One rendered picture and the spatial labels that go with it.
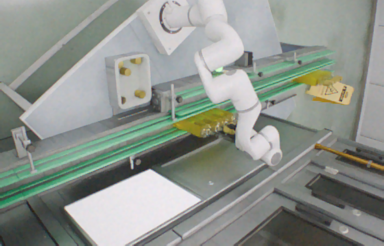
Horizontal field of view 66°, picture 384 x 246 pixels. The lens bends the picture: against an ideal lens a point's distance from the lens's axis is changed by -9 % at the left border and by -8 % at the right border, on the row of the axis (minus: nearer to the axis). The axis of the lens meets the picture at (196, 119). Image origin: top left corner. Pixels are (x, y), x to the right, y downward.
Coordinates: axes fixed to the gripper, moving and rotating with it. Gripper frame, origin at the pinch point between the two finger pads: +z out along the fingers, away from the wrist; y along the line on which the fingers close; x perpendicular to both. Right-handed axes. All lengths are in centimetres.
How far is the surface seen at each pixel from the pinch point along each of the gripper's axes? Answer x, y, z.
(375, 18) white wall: -535, 7, 254
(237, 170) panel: 4.0, -13.7, -10.3
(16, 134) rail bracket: 84, 16, 9
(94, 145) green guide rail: 57, 4, 11
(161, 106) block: 21.9, 8.2, 24.6
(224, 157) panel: 2.3, -13.9, 2.1
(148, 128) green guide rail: 32.6, 3.5, 15.0
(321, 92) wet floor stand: -281, -80, 173
